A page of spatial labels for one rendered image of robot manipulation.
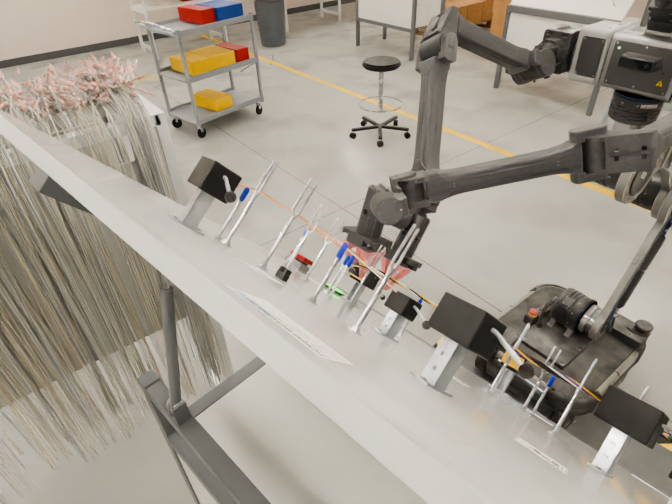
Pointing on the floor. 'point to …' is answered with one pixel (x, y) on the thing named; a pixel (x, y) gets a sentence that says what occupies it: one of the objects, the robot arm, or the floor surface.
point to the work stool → (380, 96)
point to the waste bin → (271, 22)
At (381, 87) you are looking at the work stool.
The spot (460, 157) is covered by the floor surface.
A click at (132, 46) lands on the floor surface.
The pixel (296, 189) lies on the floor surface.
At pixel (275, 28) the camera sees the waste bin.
